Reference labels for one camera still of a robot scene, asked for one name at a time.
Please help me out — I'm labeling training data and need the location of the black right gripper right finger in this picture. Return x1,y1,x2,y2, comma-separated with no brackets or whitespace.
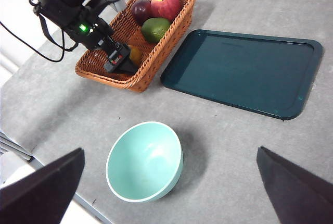
257,146,333,224

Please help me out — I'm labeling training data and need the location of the dark purple round fruit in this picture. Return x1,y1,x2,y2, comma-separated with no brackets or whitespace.
131,0,154,26

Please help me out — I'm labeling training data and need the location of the brown wicker basket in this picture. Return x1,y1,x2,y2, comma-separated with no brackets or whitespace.
74,0,199,93

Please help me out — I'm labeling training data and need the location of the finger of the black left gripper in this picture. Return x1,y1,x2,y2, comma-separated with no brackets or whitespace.
104,42,138,75

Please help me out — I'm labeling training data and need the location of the green oval fruit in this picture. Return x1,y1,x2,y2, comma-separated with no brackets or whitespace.
140,17,172,44

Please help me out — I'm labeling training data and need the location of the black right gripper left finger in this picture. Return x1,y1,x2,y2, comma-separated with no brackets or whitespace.
0,147,85,224

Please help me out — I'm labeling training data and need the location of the pale grey left camera box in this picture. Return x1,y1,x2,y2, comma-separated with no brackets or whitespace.
99,0,128,14

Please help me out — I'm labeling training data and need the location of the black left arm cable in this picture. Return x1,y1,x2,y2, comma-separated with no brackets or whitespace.
0,13,79,63

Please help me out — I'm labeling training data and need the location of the grey slatted panel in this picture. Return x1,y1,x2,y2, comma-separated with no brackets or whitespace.
0,130,34,162

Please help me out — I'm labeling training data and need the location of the dark rectangular tray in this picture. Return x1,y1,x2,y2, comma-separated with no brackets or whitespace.
160,28,324,121

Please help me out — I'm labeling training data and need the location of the red apple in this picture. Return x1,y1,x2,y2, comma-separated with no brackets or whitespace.
150,0,182,23

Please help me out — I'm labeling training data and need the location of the teal ceramic bowl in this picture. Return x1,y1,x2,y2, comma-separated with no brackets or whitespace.
105,121,184,203

